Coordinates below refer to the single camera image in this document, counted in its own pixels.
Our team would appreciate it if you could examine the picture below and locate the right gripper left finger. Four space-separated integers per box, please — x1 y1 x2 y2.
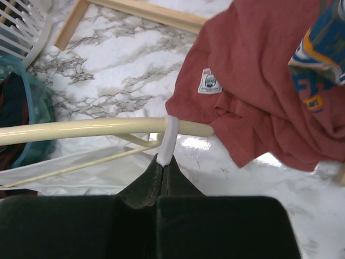
1 160 163 258

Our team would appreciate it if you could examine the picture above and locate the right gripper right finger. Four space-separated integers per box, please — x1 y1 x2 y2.
154 160 301 258

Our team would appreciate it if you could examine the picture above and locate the white tank top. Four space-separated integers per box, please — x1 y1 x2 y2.
1 117 177 196

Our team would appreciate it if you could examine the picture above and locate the cream wooden hanger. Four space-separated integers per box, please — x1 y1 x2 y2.
1 116 214 188

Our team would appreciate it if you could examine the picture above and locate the red graphic tank top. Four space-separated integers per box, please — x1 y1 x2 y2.
164 0 345 172

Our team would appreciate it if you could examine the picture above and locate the clear blue plastic bin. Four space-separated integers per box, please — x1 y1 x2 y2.
1 56 55 169

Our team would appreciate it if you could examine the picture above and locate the pile of dark clothes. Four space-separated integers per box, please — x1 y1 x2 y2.
0 72 29 171

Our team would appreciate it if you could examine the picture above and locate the wooden clothes rack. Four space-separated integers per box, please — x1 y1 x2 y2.
53 0 345 186

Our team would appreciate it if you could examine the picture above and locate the white plastic laundry basket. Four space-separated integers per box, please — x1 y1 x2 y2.
1 0 52 67

